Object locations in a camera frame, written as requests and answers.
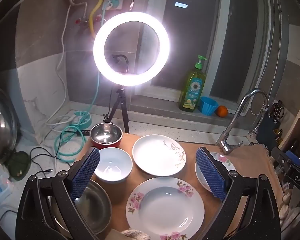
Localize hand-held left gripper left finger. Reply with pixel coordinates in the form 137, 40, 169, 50
15, 146, 101, 240

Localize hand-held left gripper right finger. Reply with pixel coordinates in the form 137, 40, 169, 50
195, 146, 282, 240

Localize large stainless steel bowl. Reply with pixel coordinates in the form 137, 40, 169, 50
49, 179, 112, 236

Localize small pink floral plate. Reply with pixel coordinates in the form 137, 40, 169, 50
195, 151, 237, 193

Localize white ceramic bowl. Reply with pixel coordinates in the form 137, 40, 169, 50
92, 147, 133, 183

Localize orange cloth mat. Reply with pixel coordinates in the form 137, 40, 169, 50
74, 132, 284, 240

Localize red steel-lined bowl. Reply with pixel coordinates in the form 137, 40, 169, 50
90, 123, 123, 151

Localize dark knife block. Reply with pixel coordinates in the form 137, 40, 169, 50
261, 114, 282, 146

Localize white plate with branch print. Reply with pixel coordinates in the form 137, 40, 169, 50
132, 134, 187, 177

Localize large pink floral plate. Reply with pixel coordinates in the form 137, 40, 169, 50
125, 177, 205, 240

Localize orange fruit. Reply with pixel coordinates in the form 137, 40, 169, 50
216, 105, 229, 118

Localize blue ribbed cup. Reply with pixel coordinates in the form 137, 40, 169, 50
199, 96, 219, 116

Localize dark green pad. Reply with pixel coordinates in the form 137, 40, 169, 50
6, 150, 32, 181

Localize chrome faucet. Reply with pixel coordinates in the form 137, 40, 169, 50
215, 88, 269, 155

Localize beige fuzzy cloth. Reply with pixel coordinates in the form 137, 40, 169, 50
121, 228, 151, 240

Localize green dish soap bottle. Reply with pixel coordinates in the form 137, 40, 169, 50
178, 55, 207, 112

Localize black tripod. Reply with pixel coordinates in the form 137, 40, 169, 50
103, 86, 131, 134

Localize white power strip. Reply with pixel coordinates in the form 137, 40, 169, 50
0, 158, 14, 203

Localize steel pot lid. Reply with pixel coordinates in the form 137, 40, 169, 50
0, 85, 18, 156

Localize black gooseneck phone holder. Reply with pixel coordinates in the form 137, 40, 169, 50
111, 54, 129, 74

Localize teal hose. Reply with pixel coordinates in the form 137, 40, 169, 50
54, 71, 101, 163

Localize teal cable reel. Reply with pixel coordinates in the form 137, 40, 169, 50
71, 110, 92, 129

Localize black cable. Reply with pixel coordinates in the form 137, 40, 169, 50
29, 130, 91, 176

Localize flexible sprayer hose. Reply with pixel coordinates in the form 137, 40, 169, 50
247, 102, 268, 138

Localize black handled scissors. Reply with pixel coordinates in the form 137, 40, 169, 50
273, 100, 286, 121

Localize white cable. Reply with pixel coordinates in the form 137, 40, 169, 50
46, 4, 76, 131

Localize white ring light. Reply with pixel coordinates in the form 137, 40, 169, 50
93, 11, 171, 87

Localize yellow hose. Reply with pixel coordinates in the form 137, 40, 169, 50
89, 0, 107, 39

